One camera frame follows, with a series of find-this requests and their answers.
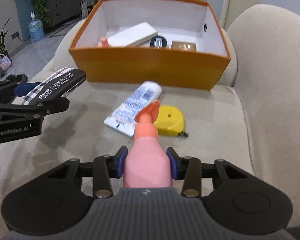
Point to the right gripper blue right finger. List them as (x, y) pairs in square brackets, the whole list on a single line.
[(180, 165)]

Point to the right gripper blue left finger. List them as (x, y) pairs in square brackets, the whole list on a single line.
[(110, 165)]

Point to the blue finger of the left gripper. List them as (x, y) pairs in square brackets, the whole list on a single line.
[(24, 88)]

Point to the pink spray bottle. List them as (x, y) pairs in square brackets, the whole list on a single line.
[(147, 164)]

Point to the plaid black glasses case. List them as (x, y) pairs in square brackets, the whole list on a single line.
[(59, 84)]

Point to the pink cup with handle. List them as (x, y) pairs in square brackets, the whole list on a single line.
[(103, 42)]

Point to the illustrated card box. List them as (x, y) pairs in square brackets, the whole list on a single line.
[(183, 46)]

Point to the pink checked bag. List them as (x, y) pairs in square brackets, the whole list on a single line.
[(5, 62)]

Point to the white blue tube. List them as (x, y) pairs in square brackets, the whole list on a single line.
[(122, 119)]

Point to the yellow tape measure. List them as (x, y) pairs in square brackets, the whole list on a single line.
[(170, 122)]

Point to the potted green plant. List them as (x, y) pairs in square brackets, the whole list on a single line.
[(3, 34)]

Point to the blue water jug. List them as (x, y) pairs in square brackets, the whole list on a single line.
[(36, 30)]

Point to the beige fabric sofa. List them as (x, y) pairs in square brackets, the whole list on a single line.
[(251, 118)]

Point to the dark cabinet with plants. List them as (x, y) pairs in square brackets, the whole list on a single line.
[(61, 11)]

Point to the dark blue spray can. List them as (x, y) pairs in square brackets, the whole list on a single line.
[(158, 42)]

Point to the white flat box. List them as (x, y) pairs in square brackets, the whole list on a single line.
[(133, 36)]

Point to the orange cardboard storage box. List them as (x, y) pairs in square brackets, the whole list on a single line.
[(176, 20)]

